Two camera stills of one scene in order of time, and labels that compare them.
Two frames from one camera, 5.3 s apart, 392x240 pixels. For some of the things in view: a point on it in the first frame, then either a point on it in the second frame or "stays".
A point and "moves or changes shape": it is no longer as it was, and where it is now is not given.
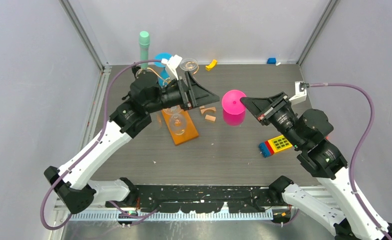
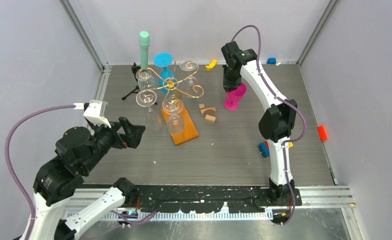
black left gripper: [197, 96] → [135, 131]
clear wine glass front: [177, 120] stays
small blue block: [271, 61] stays
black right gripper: [263, 108] → [229, 85]
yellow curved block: [212, 65] stays
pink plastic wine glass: [234, 110] moves or changes shape
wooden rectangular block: [210, 117] stays
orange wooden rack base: [180, 125] stays
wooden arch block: [213, 108] stays
